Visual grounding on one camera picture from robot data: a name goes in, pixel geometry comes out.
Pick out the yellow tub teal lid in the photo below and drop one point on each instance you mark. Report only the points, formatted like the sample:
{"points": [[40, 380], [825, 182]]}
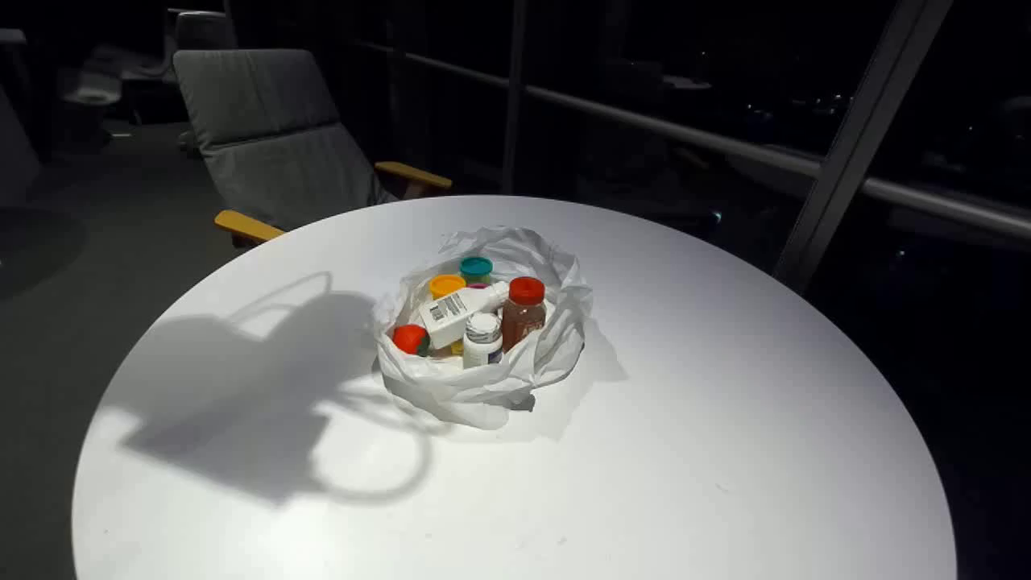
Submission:
{"points": [[473, 267]]}

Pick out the background side table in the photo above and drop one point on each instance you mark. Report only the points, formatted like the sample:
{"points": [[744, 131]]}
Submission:
{"points": [[9, 37]]}

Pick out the grey armchair wooden armrests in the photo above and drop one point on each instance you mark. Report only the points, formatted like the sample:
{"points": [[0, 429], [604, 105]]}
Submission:
{"points": [[267, 131]]}

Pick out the grey background chair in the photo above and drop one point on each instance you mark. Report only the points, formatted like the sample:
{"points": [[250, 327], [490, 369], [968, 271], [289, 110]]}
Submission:
{"points": [[201, 29]]}

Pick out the vertical window post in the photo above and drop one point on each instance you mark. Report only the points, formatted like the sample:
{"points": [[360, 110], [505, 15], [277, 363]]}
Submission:
{"points": [[518, 67]]}

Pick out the small white pill bottle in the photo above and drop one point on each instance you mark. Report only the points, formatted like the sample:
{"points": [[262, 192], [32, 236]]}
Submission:
{"points": [[485, 341]]}

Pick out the slanted grey window post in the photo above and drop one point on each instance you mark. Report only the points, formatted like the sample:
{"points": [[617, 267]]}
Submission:
{"points": [[860, 140]]}

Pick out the metal window railing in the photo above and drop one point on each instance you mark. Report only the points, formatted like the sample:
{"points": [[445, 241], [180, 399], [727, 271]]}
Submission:
{"points": [[945, 205]]}

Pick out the spice jar red lid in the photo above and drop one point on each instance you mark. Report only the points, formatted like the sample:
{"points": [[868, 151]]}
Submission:
{"points": [[524, 317]]}

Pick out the white plastic bag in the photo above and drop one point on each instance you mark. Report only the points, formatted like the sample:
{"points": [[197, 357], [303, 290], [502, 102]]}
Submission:
{"points": [[460, 399]]}

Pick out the tub with red lid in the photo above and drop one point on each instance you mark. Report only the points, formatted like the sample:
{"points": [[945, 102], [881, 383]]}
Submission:
{"points": [[411, 341]]}

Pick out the yellow tub orange lid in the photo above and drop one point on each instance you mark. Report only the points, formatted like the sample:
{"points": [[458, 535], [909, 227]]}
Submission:
{"points": [[445, 286]]}

